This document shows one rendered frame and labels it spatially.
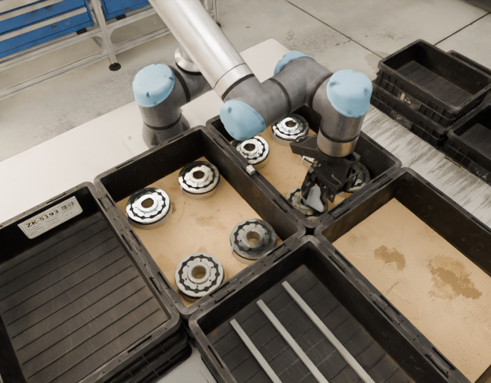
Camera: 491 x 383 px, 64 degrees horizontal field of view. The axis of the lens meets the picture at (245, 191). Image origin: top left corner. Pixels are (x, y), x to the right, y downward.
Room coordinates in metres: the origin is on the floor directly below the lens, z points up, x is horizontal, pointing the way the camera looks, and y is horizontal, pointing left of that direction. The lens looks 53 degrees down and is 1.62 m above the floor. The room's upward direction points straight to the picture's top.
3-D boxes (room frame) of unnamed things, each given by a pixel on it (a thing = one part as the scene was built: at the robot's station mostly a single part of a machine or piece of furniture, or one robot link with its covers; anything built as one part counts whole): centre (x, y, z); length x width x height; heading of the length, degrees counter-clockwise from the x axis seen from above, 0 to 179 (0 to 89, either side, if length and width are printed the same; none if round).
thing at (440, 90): (1.41, -0.81, 0.37); 0.40 x 0.30 x 0.45; 38
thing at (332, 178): (0.54, -0.18, 0.99); 0.09 x 0.08 x 0.12; 40
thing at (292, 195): (0.54, -0.14, 0.86); 0.10 x 0.10 x 0.01
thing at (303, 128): (0.80, -0.12, 0.86); 0.10 x 0.10 x 0.01
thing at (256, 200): (0.49, 0.11, 0.87); 0.40 x 0.30 x 0.11; 37
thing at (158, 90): (0.89, 0.24, 0.90); 0.13 x 0.12 x 0.14; 129
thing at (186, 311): (0.49, 0.11, 0.92); 0.40 x 0.30 x 0.02; 37
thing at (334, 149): (0.55, -0.18, 1.07); 0.08 x 0.08 x 0.05
